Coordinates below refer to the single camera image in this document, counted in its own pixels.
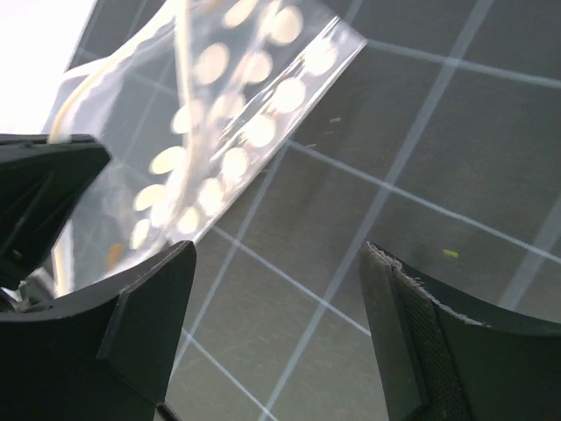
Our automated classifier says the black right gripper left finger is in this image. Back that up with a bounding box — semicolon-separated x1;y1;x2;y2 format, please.
1;241;195;420

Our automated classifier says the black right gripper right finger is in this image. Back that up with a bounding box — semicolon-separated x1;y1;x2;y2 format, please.
359;242;560;420

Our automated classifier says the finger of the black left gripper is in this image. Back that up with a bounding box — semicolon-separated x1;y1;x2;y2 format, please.
1;134;110;289

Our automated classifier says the clear dotted zip bag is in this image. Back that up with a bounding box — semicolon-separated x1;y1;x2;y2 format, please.
46;1;366;296

